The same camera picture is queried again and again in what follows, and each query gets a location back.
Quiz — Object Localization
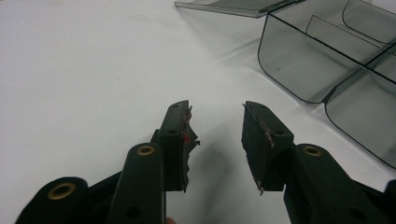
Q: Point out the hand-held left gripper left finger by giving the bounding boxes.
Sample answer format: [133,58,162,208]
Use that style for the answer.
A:
[157,99,201,192]

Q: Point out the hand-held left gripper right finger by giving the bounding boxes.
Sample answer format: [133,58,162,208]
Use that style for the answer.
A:
[241,100,295,196]

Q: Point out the clear grey plastic compartment box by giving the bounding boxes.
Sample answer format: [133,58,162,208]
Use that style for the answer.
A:
[173,0,396,171]

